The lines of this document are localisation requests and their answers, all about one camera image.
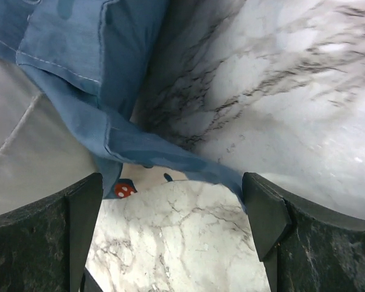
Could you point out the blue cartoon print pillowcase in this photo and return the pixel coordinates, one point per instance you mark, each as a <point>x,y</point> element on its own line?
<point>89,58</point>

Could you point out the white pillow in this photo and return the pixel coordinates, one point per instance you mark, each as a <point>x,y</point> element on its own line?
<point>38,154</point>

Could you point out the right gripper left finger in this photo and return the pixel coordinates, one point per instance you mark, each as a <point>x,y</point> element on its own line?
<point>44,245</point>

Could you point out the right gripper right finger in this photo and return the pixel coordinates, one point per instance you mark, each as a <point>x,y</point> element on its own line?
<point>304,246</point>

